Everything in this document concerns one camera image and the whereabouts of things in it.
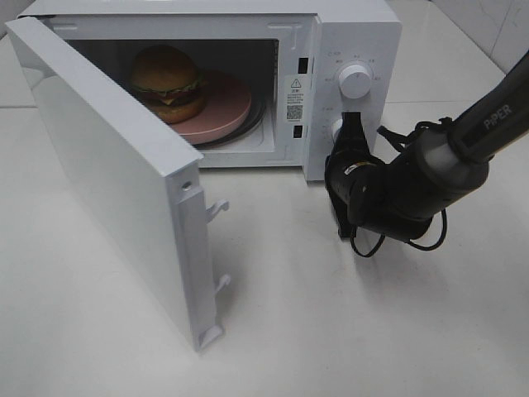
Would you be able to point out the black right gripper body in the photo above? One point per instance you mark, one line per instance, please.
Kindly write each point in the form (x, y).
(366, 177)

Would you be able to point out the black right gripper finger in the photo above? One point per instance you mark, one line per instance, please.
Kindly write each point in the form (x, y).
(346, 209)
(350, 139)

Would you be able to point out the white timer knob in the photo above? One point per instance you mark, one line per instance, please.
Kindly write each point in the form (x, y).
(335, 129)

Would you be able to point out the pink round plate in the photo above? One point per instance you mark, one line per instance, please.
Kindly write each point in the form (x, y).
(228, 103)

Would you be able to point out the burger with lettuce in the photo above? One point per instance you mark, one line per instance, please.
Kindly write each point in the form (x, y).
(168, 83)

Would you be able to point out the white microwave door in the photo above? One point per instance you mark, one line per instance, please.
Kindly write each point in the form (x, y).
(136, 176)

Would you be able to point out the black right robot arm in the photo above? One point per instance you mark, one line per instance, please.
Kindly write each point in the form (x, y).
(437, 164)

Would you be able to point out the upper white power knob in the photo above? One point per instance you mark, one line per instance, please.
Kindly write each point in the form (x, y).
(355, 80)

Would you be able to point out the white warning label sticker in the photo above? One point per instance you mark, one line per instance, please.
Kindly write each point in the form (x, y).
(295, 88)

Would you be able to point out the glass microwave turntable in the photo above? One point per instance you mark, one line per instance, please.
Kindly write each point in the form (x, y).
(255, 115)

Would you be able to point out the white microwave oven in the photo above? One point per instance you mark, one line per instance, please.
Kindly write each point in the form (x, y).
(260, 41)

